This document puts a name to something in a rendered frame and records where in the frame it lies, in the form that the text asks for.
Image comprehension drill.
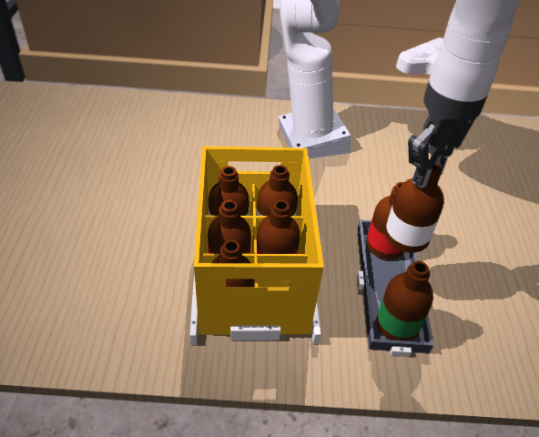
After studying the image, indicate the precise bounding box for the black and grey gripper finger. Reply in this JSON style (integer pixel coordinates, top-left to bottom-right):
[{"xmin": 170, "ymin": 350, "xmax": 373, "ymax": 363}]
[
  {"xmin": 435, "ymin": 119, "xmax": 475, "ymax": 175},
  {"xmin": 408, "ymin": 124, "xmax": 455, "ymax": 188}
]

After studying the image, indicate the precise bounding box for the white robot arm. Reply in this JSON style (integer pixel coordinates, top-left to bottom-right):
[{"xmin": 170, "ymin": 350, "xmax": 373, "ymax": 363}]
[{"xmin": 280, "ymin": 0, "xmax": 521, "ymax": 138}]

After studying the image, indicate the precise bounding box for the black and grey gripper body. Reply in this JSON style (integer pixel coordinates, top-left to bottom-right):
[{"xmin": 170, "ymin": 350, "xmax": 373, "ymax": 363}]
[{"xmin": 423, "ymin": 79, "xmax": 487, "ymax": 147}]

